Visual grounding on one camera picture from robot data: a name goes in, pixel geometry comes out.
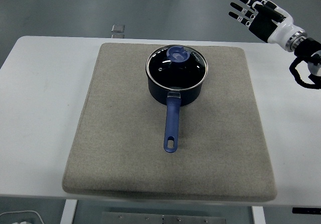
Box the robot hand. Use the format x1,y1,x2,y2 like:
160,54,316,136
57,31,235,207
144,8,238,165
228,0,305,45

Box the glass lid with blue knob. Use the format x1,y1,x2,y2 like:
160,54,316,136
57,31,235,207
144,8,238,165
145,45,209,91

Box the dark blue saucepan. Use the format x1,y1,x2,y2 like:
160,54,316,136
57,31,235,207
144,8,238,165
146,65,204,154

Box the beige fabric mat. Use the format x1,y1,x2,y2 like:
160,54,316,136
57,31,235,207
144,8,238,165
62,42,278,201

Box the white table leg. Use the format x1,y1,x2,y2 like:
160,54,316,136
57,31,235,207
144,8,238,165
60,199,78,224
251,205,266,224

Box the black bar under table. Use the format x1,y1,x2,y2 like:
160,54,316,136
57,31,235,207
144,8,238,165
291,207,321,215

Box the grey metal plate with screws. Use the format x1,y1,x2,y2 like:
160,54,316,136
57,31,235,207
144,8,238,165
101,211,227,224

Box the white cable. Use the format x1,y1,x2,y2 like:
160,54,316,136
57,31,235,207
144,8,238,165
0,209,44,224

